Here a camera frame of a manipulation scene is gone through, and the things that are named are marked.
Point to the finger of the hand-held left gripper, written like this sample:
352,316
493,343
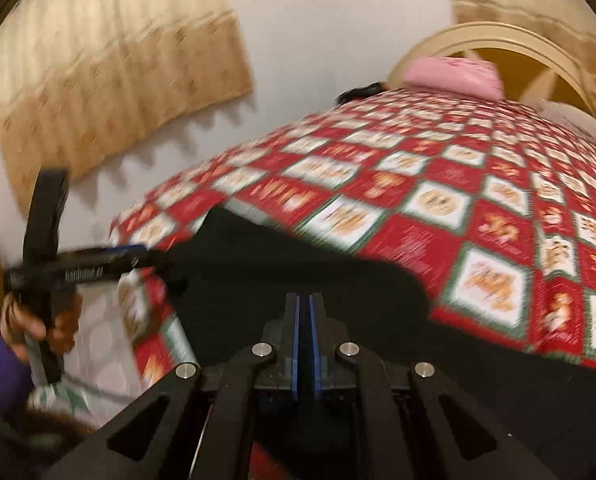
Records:
150,259

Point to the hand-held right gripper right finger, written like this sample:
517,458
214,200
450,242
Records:
314,350

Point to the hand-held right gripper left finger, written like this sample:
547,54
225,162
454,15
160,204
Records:
296,350

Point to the black pants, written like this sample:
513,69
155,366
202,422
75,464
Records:
258,270

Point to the person's left forearm purple sleeve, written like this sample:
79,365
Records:
0,375

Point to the person's left hand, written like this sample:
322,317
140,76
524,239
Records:
65,327

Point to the red checkered printed blanket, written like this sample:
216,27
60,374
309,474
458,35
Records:
413,245

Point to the wide beige patterned curtain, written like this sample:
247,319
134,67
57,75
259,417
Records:
107,75

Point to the black fuzzy object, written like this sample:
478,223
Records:
360,92

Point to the pink pillow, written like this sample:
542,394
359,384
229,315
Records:
453,77

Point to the grey white pillow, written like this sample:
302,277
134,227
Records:
573,120

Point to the cream arched headboard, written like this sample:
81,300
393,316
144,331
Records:
498,35

